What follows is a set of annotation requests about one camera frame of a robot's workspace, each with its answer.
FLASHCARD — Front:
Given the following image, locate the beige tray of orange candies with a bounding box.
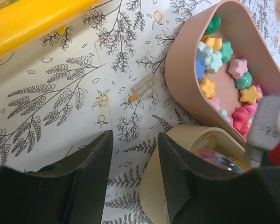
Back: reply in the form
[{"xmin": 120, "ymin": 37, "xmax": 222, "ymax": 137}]
[{"xmin": 140, "ymin": 124, "xmax": 251, "ymax": 224}]

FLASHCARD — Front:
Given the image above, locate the silver metal scoop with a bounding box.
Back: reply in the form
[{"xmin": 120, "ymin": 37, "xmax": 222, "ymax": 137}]
[{"xmin": 216, "ymin": 153, "xmax": 244, "ymax": 174}]

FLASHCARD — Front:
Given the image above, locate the yellow plastic bin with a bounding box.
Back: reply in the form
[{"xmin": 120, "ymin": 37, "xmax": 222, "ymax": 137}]
[{"xmin": 0, "ymin": 0, "xmax": 102, "ymax": 59}]

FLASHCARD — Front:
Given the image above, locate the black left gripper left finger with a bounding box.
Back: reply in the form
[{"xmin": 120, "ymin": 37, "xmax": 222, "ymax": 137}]
[{"xmin": 0, "ymin": 131, "xmax": 113, "ymax": 224}]

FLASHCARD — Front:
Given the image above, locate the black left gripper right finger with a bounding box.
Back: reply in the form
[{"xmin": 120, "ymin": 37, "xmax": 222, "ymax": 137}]
[{"xmin": 158, "ymin": 133, "xmax": 280, "ymax": 224}]

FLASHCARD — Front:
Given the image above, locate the pink tray of colourful candies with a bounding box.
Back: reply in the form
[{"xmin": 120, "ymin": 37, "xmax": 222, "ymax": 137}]
[{"xmin": 164, "ymin": 0, "xmax": 280, "ymax": 147}]

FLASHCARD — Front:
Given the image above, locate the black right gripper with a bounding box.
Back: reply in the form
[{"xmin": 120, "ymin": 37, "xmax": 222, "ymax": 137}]
[{"xmin": 245, "ymin": 95, "xmax": 280, "ymax": 168}]

